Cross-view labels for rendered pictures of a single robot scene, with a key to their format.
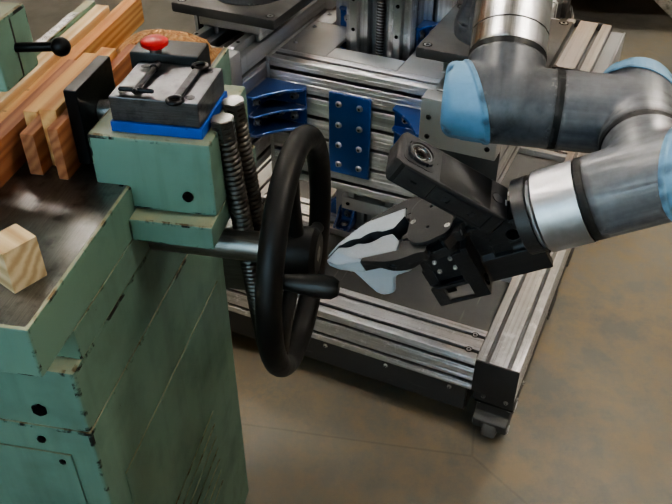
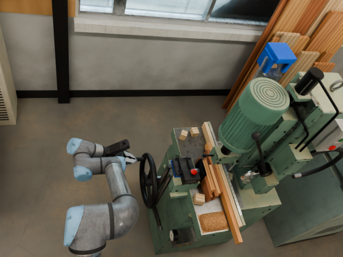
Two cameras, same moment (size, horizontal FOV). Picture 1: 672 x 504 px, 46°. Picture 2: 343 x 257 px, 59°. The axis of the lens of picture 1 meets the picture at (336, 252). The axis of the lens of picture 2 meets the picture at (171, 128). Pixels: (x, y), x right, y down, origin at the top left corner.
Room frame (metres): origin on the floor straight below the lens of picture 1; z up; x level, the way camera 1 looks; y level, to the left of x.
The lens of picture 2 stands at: (1.27, -0.46, 2.24)
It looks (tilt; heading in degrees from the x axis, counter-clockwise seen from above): 52 degrees down; 137
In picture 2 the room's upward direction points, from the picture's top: 24 degrees clockwise
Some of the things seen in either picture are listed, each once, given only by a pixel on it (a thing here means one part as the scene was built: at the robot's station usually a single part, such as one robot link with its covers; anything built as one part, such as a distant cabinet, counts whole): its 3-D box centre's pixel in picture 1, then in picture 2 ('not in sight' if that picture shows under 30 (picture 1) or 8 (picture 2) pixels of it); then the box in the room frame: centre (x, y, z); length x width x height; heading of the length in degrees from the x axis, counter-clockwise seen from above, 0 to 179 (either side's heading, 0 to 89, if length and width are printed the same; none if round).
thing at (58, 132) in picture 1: (100, 107); (203, 179); (0.84, 0.28, 0.93); 0.22 x 0.01 x 0.06; 169
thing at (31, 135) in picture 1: (74, 109); (209, 178); (0.85, 0.31, 0.93); 0.21 x 0.02 x 0.05; 169
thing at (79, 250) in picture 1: (111, 170); (194, 177); (0.80, 0.27, 0.87); 0.61 x 0.30 x 0.06; 169
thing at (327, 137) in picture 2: not in sight; (334, 135); (0.98, 0.67, 1.40); 0.10 x 0.06 x 0.16; 79
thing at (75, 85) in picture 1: (119, 111); (194, 171); (0.80, 0.24, 0.95); 0.09 x 0.07 x 0.09; 169
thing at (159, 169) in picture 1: (175, 143); (181, 175); (0.78, 0.18, 0.91); 0.15 x 0.14 x 0.09; 169
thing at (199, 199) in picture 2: not in sight; (199, 199); (0.93, 0.21, 0.92); 0.05 x 0.04 x 0.04; 61
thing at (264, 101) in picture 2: not in sight; (251, 117); (0.78, 0.38, 1.35); 0.18 x 0.18 x 0.31
